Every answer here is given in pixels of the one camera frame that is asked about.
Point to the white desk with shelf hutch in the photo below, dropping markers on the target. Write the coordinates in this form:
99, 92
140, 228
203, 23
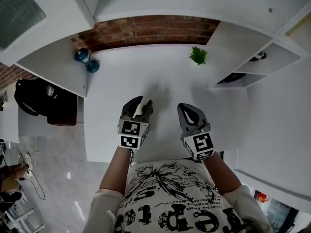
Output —
126, 81

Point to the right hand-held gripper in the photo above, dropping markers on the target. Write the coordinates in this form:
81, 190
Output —
200, 144

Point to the black backpack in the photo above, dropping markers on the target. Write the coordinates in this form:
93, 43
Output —
34, 96

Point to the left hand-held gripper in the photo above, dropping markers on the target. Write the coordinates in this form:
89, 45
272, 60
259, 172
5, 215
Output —
131, 135

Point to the ribbed glass cabinet door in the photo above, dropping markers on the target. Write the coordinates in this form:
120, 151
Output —
17, 13

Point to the person's left forearm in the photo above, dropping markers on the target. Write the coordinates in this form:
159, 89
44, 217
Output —
116, 171

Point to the person's right forearm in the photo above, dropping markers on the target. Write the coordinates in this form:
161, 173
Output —
222, 176

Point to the dark blue round device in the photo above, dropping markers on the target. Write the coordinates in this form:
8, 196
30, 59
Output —
232, 78

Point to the red packet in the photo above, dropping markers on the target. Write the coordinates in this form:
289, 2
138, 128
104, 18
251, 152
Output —
262, 196

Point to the white low table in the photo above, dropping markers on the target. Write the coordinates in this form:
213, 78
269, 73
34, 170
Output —
43, 130

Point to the small green potted plant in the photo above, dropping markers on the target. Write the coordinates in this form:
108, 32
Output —
198, 55

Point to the small ceramic pot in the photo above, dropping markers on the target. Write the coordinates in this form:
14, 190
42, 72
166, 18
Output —
258, 56

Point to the white printed t-shirt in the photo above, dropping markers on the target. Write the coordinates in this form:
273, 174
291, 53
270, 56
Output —
175, 203

